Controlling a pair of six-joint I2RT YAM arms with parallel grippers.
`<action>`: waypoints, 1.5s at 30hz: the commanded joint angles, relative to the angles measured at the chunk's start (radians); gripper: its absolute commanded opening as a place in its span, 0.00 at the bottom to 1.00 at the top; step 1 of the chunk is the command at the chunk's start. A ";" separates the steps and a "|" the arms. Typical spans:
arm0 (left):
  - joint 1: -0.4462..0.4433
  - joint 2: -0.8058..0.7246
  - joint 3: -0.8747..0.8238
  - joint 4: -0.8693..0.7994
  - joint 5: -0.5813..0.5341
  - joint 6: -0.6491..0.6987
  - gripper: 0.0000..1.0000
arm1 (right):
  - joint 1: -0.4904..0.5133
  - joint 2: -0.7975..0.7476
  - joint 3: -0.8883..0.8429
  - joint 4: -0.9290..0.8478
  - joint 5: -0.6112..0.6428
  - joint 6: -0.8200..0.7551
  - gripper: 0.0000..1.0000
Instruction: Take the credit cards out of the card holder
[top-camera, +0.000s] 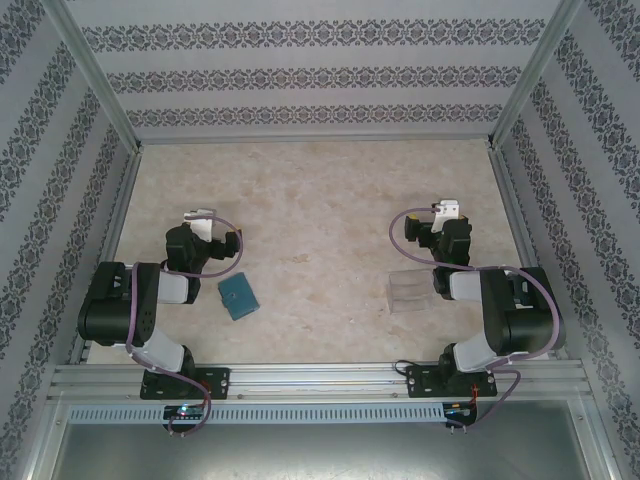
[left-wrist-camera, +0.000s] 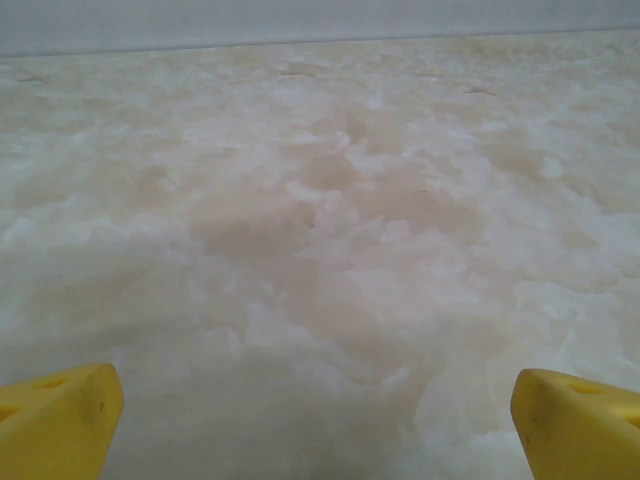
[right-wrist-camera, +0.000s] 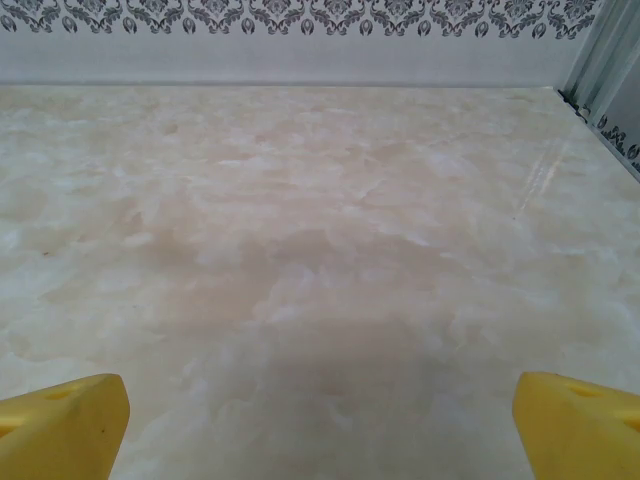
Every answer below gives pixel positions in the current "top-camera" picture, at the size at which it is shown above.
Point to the teal card holder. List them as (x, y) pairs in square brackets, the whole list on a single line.
[(239, 297)]

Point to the clear plastic box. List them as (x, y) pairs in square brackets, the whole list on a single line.
[(412, 292)]

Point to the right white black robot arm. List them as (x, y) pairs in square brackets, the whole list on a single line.
[(530, 310)]

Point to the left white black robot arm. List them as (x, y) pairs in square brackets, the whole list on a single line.
[(115, 300)]

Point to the small circuit board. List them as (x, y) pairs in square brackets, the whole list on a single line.
[(460, 410), (184, 412)]

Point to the grey sheet metal panel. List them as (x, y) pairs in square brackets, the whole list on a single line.
[(320, 450)]

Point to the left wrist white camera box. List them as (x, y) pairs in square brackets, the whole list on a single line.
[(200, 222)]

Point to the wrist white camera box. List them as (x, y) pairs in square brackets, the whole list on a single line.
[(200, 222), (447, 212)]

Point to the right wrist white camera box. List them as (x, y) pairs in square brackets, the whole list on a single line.
[(447, 212)]

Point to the aluminium side rail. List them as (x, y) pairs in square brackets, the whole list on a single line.
[(111, 250), (515, 215)]

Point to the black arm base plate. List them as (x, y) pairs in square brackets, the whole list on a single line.
[(420, 382), (220, 382)]

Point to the aluminium mounting rail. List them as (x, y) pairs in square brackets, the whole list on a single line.
[(320, 380)]

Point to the aluminium frame post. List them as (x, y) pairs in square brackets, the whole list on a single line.
[(534, 75), (92, 75)]

